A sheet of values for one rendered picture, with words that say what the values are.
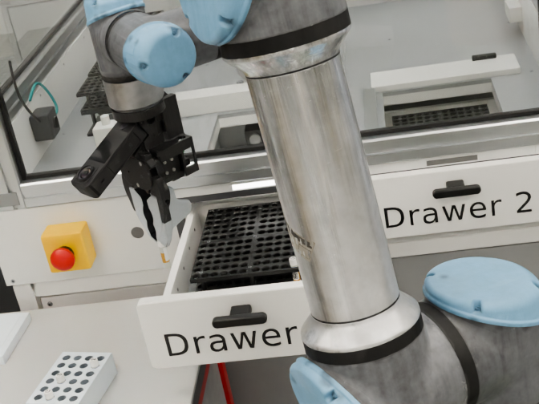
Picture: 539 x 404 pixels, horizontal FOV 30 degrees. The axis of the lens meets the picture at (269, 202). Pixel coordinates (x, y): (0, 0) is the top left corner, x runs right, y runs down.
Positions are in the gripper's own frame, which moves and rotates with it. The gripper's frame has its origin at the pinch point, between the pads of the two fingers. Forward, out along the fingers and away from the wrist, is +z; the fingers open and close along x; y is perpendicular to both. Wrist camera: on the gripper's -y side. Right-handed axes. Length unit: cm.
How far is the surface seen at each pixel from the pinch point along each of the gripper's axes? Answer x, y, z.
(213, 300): -11.2, -0.3, 6.0
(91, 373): 7.1, -12.4, 19.1
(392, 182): -8.9, 38.9, 6.5
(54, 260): 27.6, -3.7, 10.7
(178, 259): 6.8, 6.7, 9.1
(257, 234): 0.8, 17.9, 8.4
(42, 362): 21.3, -13.5, 22.5
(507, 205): -22, 51, 13
